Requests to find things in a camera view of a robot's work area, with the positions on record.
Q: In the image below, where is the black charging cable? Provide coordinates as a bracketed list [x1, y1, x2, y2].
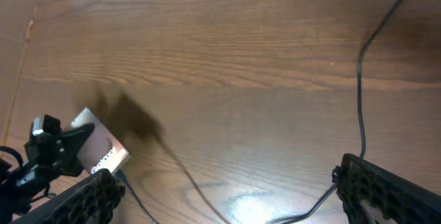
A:
[115, 0, 441, 224]

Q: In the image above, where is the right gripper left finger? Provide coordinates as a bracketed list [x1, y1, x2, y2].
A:
[11, 169, 125, 224]

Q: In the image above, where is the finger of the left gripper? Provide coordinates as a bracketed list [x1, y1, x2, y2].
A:
[61, 123, 95, 159]

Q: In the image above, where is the bronze Galaxy phone box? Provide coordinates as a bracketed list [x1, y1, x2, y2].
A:
[68, 108, 131, 174]

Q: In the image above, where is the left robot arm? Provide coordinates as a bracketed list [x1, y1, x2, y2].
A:
[1, 123, 95, 221]

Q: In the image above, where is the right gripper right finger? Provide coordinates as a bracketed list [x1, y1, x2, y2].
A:
[332, 153, 440, 224]

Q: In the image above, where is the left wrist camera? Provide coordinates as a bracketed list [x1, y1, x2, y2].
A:
[31, 114, 61, 136]

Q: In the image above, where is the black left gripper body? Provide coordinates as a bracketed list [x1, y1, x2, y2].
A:
[24, 133, 83, 178]

